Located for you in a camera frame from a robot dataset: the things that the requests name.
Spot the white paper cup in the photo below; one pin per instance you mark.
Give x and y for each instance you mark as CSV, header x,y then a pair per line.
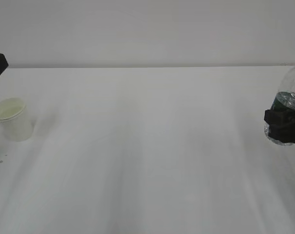
x,y
14,119

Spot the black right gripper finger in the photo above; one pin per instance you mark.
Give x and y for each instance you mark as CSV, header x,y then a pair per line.
x,y
281,125

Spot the clear water bottle green label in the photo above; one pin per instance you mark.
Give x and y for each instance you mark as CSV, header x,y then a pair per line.
x,y
284,99

